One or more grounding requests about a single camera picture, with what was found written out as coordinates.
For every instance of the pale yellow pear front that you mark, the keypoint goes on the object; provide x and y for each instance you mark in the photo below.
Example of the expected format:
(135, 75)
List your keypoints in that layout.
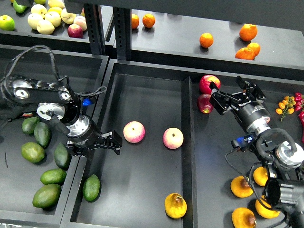
(45, 27)

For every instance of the large orange top right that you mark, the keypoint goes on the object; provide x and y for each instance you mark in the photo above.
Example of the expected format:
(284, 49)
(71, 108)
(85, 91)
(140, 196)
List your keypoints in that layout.
(248, 32)

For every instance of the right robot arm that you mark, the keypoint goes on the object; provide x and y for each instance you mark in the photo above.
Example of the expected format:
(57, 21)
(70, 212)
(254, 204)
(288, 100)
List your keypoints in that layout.
(275, 149)

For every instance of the dark avocado by bin edge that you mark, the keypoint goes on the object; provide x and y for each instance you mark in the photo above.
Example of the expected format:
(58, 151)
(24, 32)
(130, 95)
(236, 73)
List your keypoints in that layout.
(62, 157)

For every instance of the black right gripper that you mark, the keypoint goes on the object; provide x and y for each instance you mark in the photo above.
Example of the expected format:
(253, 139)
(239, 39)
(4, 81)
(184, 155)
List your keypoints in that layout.
(246, 107)

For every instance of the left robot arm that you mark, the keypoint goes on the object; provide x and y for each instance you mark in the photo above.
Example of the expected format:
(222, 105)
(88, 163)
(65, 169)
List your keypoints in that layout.
(57, 103)

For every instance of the black bin divider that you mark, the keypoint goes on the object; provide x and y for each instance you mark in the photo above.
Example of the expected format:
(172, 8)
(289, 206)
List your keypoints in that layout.
(190, 219)

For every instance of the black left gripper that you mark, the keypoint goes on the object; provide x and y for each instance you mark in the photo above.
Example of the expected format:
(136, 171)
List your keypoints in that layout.
(84, 134)

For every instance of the orange cherry tomato bunch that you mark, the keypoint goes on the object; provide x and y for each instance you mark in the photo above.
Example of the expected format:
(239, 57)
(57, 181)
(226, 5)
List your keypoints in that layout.
(286, 107)

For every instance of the dark avocado far left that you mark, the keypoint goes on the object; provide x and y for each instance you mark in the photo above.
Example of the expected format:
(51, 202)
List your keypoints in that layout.
(29, 124)

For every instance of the red apple on shelf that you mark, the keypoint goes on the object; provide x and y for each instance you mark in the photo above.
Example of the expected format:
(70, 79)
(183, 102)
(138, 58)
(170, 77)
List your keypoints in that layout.
(75, 31)

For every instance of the orange behind front one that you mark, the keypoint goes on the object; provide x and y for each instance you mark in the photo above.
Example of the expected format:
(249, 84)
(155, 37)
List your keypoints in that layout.
(255, 47)

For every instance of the pink apple right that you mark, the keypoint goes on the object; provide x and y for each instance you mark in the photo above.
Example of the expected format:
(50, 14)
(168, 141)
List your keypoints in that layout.
(173, 138)

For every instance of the red cherry tomato bunch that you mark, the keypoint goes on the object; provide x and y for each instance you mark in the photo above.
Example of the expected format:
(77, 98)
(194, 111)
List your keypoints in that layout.
(299, 101)

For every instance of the pink peach on shelf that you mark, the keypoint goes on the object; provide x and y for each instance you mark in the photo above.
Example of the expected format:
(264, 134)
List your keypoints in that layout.
(81, 21)

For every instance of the dark avocado upright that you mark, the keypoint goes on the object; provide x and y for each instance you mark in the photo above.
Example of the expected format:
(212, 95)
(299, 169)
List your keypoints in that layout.
(42, 134)

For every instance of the black middle bin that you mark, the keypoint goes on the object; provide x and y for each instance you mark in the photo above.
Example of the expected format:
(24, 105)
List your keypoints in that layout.
(135, 184)

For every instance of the red chili pepper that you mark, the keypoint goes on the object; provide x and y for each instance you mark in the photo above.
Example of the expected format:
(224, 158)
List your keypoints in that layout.
(301, 118)

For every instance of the green avocado bottom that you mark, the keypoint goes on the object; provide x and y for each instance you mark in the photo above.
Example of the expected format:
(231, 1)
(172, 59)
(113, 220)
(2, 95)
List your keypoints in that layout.
(47, 196)

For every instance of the pale yellow pear right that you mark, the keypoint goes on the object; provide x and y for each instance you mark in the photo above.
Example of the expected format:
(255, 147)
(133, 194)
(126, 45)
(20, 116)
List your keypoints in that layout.
(67, 17)

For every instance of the orange on shelf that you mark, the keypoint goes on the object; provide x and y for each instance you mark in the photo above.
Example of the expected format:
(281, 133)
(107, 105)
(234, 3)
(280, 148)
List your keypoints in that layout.
(206, 40)
(148, 20)

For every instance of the dark red apple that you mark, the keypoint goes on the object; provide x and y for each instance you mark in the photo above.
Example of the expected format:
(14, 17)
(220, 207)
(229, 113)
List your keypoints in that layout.
(204, 104)

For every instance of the pink apple left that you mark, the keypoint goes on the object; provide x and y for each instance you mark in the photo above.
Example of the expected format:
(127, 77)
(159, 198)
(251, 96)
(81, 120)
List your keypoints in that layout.
(134, 132)

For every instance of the green avocado round left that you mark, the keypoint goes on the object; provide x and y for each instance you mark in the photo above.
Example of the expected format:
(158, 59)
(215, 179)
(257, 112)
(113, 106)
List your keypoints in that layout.
(32, 152)

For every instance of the black shelf post left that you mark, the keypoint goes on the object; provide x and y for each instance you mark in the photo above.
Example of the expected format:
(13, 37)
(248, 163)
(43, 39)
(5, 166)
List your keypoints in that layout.
(95, 31)

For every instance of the pale yellow pear centre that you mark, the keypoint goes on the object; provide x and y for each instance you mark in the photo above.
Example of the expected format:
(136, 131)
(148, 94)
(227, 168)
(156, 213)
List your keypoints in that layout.
(54, 18)

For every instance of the pink apple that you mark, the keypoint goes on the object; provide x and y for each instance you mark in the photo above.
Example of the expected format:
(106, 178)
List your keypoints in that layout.
(173, 138)
(134, 132)

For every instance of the black shelf post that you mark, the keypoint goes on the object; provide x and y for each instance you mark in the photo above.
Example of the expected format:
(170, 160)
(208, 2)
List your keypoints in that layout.
(122, 27)
(95, 31)

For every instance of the orange on shelf middle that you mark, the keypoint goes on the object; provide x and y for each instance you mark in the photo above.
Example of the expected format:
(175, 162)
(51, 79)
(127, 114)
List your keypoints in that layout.
(206, 40)

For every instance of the orange on shelf left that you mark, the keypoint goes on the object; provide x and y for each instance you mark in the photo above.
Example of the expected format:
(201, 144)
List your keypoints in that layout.
(148, 20)

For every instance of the orange front right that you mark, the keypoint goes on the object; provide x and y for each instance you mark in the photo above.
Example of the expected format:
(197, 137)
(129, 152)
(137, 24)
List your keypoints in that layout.
(245, 53)

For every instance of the bright red apple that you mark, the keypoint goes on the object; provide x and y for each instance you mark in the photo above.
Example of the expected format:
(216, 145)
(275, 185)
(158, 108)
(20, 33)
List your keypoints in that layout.
(205, 82)

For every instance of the orange half hidden by post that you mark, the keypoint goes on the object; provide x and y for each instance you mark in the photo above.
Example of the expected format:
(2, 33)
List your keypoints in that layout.
(134, 21)

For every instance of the black shelf post right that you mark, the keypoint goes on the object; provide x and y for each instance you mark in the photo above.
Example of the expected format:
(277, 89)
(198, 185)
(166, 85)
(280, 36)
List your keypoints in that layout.
(122, 27)

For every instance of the yellow pear with brown top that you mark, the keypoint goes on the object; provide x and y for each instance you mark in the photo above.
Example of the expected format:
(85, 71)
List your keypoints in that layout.
(240, 187)

